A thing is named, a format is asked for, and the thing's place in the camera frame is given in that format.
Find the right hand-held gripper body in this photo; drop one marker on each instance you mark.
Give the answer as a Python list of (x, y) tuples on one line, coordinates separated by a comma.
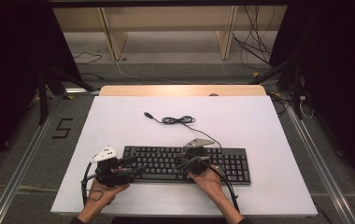
[(197, 160)]

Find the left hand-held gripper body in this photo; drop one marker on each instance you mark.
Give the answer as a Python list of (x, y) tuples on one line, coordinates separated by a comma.
[(115, 177)]

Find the black computer keyboard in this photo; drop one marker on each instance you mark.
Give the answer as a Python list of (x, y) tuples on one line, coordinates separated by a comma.
[(163, 163)]

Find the person's left hand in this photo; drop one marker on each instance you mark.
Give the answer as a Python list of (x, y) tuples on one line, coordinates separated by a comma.
[(104, 194)]

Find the person's right hand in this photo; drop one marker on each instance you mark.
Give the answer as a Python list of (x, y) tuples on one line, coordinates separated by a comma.
[(208, 185)]

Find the short silver metal bar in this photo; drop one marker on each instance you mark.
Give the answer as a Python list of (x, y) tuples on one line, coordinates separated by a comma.
[(80, 91)]

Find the yellow tape piece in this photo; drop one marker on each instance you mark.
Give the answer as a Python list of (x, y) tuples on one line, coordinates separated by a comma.
[(255, 74), (69, 97)]

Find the black metal stand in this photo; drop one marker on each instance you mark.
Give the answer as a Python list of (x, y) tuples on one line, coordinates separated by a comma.
[(43, 99), (296, 93)]

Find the wooden shelf unit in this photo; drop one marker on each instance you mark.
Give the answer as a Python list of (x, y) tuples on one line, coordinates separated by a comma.
[(166, 18)]

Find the black curtain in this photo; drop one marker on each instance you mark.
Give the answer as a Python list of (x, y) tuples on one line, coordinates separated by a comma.
[(340, 77), (10, 77)]

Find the aluminium floor rail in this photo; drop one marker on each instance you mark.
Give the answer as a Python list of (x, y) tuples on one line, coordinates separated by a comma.
[(20, 168), (322, 168)]

